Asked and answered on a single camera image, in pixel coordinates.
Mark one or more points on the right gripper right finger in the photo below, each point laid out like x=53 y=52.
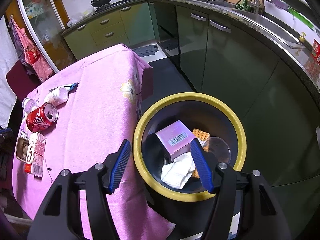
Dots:
x=205 y=163

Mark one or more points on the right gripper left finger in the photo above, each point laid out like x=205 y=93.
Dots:
x=115 y=164

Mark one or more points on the clear plastic cup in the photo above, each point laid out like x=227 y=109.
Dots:
x=219 y=148

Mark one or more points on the orange foam fruit net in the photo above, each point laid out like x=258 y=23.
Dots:
x=202 y=137

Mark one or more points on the white foam fruit net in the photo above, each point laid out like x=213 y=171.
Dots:
x=177 y=173

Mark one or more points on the pink cardboard box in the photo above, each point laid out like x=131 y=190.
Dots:
x=175 y=139

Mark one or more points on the red white milk carton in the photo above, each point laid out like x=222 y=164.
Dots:
x=31 y=153

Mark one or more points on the red cola can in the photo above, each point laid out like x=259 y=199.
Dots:
x=42 y=118

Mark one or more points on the white plastic bottle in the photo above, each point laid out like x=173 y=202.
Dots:
x=57 y=96

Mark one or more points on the clear plastic lid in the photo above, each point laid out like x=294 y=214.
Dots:
x=29 y=105

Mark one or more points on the green kitchen cabinets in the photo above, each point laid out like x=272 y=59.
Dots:
x=130 y=24

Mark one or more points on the blue floor mat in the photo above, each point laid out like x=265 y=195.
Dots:
x=146 y=50

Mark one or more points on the pink hanging apron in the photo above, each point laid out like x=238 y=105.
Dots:
x=28 y=53

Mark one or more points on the white hanging cloth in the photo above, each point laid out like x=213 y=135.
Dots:
x=8 y=58

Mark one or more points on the black wok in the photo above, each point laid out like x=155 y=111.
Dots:
x=99 y=3

